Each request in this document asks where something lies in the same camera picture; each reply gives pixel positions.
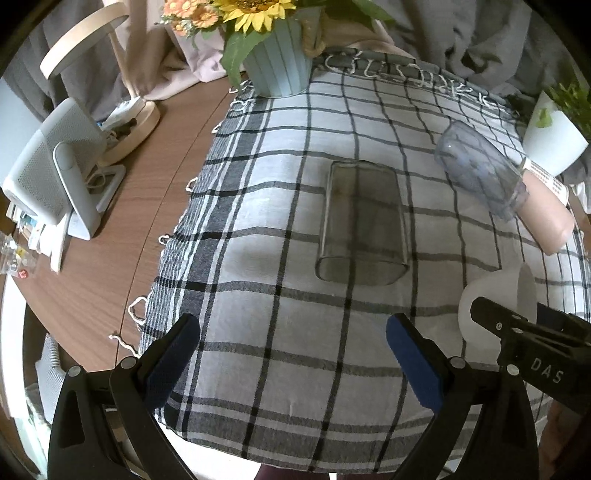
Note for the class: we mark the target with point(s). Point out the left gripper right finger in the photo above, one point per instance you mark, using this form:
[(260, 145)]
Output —
[(504, 442)]

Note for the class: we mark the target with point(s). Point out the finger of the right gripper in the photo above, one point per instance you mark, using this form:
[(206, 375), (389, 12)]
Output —
[(561, 371), (562, 327)]

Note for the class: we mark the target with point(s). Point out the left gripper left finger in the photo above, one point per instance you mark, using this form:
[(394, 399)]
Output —
[(104, 425)]

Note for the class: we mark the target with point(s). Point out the white plastic cup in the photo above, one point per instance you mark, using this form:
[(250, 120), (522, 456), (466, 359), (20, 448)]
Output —
[(512, 287)]

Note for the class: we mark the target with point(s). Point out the pink plastic cup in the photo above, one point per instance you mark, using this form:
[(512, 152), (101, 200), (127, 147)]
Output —
[(549, 222)]

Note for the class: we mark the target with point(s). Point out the patterned paper cup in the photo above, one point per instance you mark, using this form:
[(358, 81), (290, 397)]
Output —
[(552, 183)]

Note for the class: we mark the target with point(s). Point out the clear grey square cup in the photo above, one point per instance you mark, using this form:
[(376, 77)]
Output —
[(363, 237)]

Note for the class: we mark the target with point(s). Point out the white mesh chair back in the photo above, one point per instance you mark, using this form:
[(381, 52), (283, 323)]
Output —
[(43, 395)]

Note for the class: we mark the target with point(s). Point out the clear acrylic organizer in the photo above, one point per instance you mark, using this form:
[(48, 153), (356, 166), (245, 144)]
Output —
[(16, 260)]

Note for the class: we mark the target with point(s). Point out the white pot green plant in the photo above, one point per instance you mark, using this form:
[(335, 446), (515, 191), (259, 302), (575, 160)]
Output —
[(558, 131)]

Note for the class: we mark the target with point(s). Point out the stack of books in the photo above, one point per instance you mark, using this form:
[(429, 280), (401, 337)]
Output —
[(39, 238)]

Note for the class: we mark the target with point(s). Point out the white desktop device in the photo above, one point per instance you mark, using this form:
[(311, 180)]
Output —
[(57, 175)]

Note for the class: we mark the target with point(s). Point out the grey curtain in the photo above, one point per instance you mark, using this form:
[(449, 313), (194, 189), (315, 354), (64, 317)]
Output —
[(503, 46)]

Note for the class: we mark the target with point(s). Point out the plaid checkered tablecloth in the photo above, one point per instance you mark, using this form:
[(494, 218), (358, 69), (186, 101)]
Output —
[(296, 372)]

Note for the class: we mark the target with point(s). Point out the wooden white desk lamp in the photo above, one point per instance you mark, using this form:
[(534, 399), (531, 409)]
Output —
[(90, 51)]

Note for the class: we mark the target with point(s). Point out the pink curtain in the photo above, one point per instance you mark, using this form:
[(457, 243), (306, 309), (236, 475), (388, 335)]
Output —
[(162, 63)]

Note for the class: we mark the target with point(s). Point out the blue vase with sunflowers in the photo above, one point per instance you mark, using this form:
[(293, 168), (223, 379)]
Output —
[(273, 42)]

